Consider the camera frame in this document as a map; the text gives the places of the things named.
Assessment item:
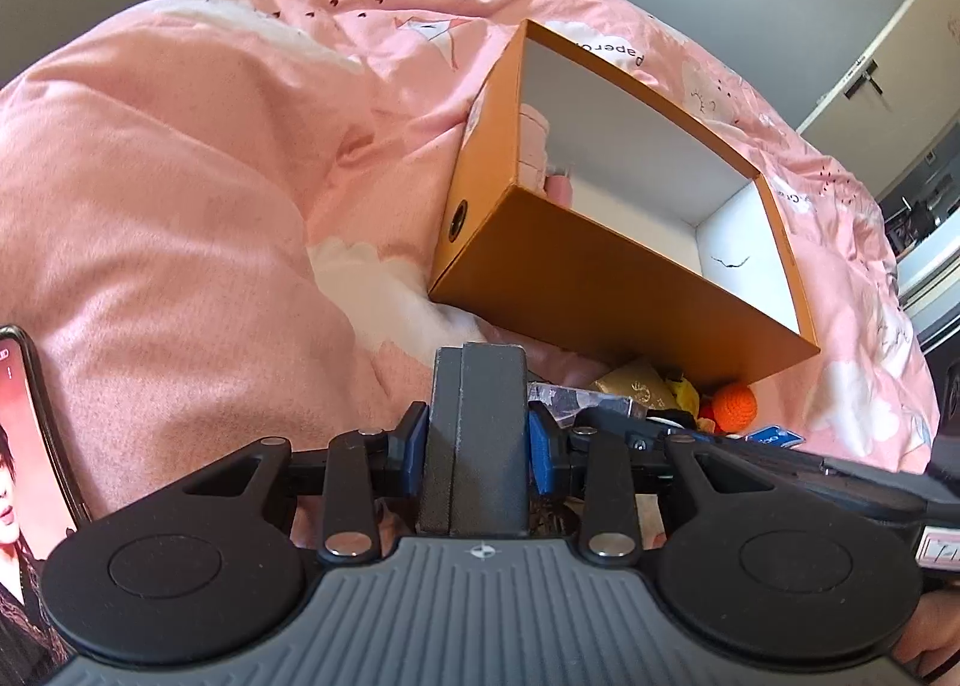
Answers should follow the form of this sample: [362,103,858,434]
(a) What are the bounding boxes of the yellow plush toy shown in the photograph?
[670,372,704,418]

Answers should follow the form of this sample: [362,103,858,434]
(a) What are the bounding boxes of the pink ribbed object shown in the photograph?
[516,102,577,211]

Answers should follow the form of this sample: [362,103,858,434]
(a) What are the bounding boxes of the pink printed blanket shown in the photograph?
[0,0,938,544]

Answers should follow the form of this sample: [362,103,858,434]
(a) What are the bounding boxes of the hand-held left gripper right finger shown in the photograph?
[527,407,775,559]

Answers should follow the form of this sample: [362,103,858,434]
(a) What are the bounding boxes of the dark furniture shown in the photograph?
[876,131,960,428]

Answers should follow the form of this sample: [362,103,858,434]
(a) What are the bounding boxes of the orange cardboard box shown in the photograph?
[427,18,822,388]

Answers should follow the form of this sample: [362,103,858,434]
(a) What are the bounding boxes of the dark grey rectangular box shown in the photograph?
[417,342,530,538]

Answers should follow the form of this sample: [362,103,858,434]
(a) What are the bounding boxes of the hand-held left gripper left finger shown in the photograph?
[180,402,431,565]

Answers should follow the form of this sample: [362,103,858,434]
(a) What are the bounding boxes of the person's right forearm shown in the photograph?
[895,590,960,684]

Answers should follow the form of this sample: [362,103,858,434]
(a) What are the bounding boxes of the gold patterned box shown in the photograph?
[587,358,678,408]

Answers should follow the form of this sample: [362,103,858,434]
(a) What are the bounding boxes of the orange crochet ball toy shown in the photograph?
[701,382,758,433]

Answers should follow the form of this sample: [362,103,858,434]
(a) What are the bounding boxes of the black smartphone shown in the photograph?
[0,324,95,686]

